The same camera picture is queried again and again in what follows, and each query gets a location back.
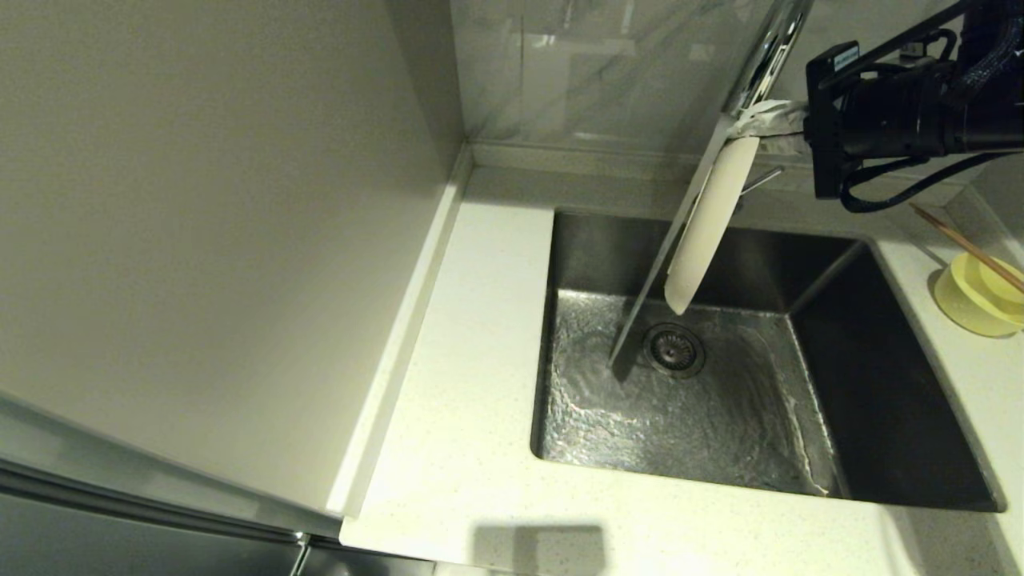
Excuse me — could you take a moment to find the chrome kitchen faucet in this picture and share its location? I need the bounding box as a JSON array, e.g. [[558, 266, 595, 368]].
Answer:
[[694, 0, 815, 218]]

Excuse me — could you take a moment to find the cream white round plate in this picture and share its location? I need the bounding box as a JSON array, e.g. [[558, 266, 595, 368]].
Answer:
[[664, 135, 761, 316]]

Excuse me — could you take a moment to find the yellow plastic bowl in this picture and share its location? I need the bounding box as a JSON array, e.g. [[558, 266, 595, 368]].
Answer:
[[932, 254, 1024, 338]]

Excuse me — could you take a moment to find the stainless steel sink basin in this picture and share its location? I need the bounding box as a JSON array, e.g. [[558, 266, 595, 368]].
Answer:
[[530, 208, 1006, 513]]

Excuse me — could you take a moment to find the round metal drain strainer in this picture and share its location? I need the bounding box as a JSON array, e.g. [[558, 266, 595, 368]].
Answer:
[[642, 322, 708, 378]]

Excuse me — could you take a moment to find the grey tall cabinet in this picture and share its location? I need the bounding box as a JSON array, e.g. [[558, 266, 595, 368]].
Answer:
[[0, 0, 473, 576]]

